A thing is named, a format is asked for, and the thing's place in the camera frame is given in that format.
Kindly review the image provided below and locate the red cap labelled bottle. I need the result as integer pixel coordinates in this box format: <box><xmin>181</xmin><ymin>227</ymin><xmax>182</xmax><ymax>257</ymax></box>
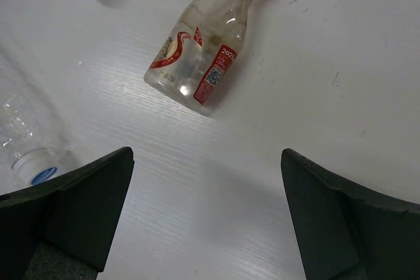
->
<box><xmin>144</xmin><ymin>0</ymin><xmax>253</xmax><ymax>111</ymax></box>

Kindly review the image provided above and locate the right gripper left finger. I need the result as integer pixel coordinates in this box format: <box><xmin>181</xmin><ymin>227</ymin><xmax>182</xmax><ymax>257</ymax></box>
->
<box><xmin>1</xmin><ymin>147</ymin><xmax>135</xmax><ymax>279</ymax></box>

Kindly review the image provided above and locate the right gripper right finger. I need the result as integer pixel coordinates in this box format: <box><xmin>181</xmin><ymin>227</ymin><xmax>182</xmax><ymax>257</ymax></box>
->
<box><xmin>280</xmin><ymin>149</ymin><xmax>419</xmax><ymax>279</ymax></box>

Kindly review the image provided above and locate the clear bottle centre upper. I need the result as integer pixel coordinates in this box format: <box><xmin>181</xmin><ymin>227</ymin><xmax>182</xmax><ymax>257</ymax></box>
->
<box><xmin>0</xmin><ymin>60</ymin><xmax>72</xmax><ymax>186</ymax></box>

